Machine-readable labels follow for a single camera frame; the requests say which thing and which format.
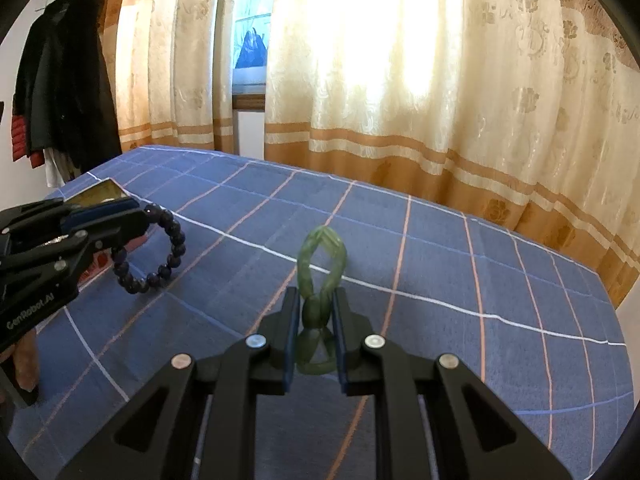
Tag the cream curtain panel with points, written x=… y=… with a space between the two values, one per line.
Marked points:
x=522 y=112
x=169 y=64

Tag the green jade bangle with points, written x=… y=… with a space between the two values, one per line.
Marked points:
x=315 y=344

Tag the black hanging coat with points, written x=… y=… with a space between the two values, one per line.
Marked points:
x=62 y=88

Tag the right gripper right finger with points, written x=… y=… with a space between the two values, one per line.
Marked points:
x=433 y=418

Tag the window with wooden sill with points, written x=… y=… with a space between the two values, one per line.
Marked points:
x=250 y=35

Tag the left hand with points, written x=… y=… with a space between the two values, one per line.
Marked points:
x=24 y=355

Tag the red puffer jacket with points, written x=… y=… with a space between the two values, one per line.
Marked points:
x=20 y=143

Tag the pink tin jewelry box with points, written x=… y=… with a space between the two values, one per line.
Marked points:
x=112 y=218

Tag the white hanging garment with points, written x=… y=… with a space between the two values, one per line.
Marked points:
x=59 y=168

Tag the blue plaid bed sheet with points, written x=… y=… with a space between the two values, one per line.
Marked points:
x=536 y=326

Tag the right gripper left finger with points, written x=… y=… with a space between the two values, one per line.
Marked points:
x=197 y=420

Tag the cream curtain right panel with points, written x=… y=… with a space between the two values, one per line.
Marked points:
x=522 y=112

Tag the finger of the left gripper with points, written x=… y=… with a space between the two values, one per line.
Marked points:
x=73 y=249
x=31 y=225

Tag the cream curtain left panel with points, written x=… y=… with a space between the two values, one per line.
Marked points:
x=169 y=64

